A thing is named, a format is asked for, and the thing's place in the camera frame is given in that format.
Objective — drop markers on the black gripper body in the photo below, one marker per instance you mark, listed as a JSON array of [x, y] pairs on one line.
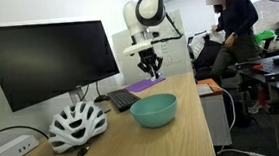
[[147, 55]]

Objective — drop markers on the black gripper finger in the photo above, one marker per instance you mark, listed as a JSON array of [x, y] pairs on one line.
[[158, 63], [143, 67]]

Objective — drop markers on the white and blue marker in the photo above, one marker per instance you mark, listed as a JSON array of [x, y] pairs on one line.
[[154, 75]]

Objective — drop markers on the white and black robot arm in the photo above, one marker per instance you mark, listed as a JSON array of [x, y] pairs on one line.
[[144, 10]]

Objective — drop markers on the teal bowl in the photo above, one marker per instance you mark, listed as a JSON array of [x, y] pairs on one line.
[[153, 110]]

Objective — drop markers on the purple mat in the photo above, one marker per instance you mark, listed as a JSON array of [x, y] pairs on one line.
[[141, 85]]

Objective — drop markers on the black keyboard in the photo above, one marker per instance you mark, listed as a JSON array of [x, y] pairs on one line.
[[123, 99]]

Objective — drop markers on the black computer mouse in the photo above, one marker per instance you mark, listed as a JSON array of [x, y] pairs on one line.
[[101, 98]]

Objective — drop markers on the grey panel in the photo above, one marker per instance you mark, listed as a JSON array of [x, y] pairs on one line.
[[204, 90]]

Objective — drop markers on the orange and grey cabinet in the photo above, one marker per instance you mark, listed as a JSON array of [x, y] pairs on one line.
[[214, 115]]

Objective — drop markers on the white bicycle helmet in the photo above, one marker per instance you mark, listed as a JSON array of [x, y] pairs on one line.
[[76, 124]]

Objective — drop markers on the person in dark clothes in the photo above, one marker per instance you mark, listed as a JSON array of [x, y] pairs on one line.
[[237, 20]]

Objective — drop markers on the orange and black clamp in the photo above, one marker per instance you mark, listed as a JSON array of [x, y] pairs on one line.
[[256, 67]]

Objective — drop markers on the black computer monitor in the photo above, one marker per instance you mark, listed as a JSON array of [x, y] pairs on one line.
[[44, 58]]

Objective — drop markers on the green object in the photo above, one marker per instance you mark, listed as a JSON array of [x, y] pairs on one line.
[[265, 36]]

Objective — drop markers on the black perforated work table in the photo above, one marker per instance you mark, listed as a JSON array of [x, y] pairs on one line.
[[276, 77]]

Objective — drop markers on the white wrist mount plate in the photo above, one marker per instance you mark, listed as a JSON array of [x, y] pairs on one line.
[[137, 48]]

